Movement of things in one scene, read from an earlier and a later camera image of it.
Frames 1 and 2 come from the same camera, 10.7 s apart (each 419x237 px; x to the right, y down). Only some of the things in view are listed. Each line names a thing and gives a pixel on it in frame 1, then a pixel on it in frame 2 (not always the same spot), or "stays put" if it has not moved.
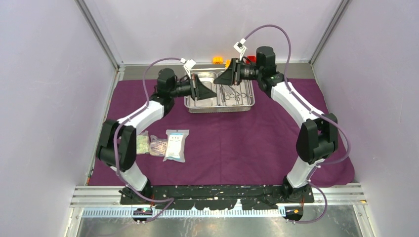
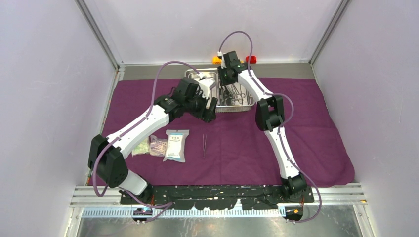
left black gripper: x=201 y=92 to x=199 y=115
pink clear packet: x=158 y=147 stays put
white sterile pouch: x=176 y=139 stays put
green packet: x=143 y=143 stays put
